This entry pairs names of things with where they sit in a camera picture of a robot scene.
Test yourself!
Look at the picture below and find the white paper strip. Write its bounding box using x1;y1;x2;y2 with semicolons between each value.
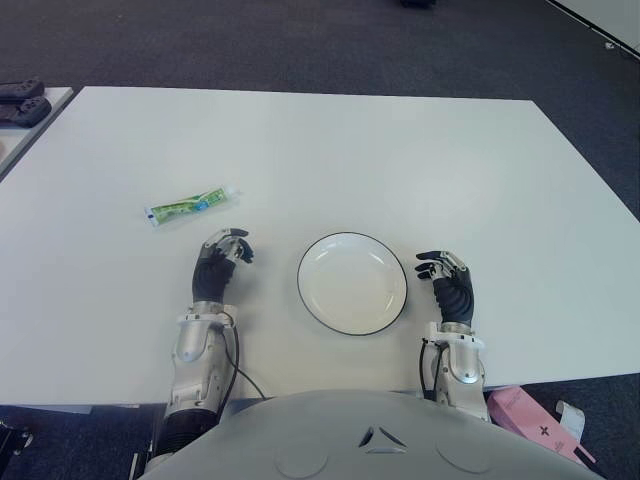
553;399;587;446

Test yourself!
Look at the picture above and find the grey robot torso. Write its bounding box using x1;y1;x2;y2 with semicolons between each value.
142;388;609;480

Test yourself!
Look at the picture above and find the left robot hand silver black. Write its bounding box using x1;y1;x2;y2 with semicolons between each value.
191;227;256;304

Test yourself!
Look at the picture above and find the white side table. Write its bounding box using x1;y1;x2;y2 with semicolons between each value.
0;87;75;181

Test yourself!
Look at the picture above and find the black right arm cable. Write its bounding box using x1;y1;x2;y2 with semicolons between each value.
419;338;444;401

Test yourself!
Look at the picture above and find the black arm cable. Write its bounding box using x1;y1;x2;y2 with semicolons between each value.
222;319;269;401
419;338;444;401

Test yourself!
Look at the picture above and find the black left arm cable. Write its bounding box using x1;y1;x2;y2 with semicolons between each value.
222;319;269;401

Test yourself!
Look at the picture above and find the white plate black rim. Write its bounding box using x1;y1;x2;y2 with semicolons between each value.
296;230;410;336

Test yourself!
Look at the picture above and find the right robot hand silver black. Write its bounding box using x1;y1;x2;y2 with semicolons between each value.
414;249;475;326

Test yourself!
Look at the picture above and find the green white toothpaste tube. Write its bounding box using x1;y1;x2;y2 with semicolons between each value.
143;184;242;229

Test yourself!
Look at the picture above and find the white desk panel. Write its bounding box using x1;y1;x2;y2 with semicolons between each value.
542;0;640;61

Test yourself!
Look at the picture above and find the pink cardboard box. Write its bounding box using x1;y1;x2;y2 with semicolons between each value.
485;385;597;466

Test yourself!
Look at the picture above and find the black game controller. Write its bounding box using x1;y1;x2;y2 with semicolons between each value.
0;76;46;99
0;96;53;126

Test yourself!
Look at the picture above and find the black metal stand foot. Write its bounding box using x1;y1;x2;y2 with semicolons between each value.
0;407;34;456

